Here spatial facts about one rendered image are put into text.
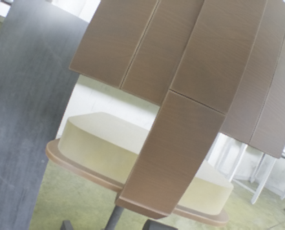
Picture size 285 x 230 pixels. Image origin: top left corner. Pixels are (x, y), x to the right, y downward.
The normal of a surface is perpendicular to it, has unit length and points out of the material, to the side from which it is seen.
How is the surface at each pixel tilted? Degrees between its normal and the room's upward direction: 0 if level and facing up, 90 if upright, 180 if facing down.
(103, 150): 90
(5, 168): 90
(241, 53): 93
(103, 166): 90
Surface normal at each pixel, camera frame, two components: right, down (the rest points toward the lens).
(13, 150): 0.42, 0.21
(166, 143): -0.10, 0.16
